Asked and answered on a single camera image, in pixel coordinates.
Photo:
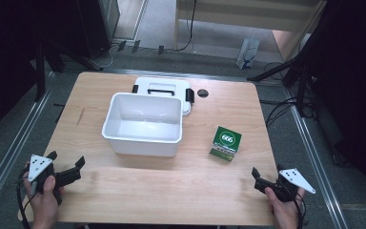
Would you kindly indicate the white paper bag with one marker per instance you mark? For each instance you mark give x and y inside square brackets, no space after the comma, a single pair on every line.
[248,54]

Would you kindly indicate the person's right hand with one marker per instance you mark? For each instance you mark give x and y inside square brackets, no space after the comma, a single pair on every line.
[282,211]

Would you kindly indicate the dark cabinet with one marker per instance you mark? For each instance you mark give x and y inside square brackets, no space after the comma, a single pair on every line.
[98,27]

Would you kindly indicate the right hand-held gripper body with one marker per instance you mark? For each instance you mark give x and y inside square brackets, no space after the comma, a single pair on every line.
[288,186]

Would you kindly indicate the white plastic storage box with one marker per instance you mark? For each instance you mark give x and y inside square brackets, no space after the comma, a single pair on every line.
[143,125]

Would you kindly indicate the green square packet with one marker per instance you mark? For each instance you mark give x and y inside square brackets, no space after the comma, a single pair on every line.
[226,143]

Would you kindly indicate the black round table grommet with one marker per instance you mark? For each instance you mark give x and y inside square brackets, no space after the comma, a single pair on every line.
[202,93]

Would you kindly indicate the black metal stand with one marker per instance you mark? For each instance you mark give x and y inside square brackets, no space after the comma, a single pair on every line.
[40,70]
[298,73]

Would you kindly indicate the light wooden shelf frame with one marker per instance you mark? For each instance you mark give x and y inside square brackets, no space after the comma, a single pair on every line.
[248,14]

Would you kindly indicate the person's left hand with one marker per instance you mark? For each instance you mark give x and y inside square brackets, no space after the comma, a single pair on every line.
[45,203]

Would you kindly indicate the metal floor rail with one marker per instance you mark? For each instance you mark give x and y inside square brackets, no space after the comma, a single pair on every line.
[16,143]
[317,165]

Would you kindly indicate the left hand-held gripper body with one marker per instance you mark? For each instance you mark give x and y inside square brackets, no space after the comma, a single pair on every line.
[64,177]

